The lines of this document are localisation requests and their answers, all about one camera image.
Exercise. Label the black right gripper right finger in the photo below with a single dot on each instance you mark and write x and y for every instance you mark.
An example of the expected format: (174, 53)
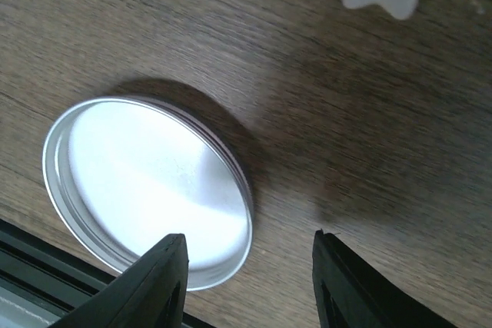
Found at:
(349, 292)

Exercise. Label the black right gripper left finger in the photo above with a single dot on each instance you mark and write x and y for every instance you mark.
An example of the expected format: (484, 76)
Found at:
(150, 293)

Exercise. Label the white round lid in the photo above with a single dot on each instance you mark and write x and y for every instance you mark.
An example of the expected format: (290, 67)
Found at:
(124, 171)

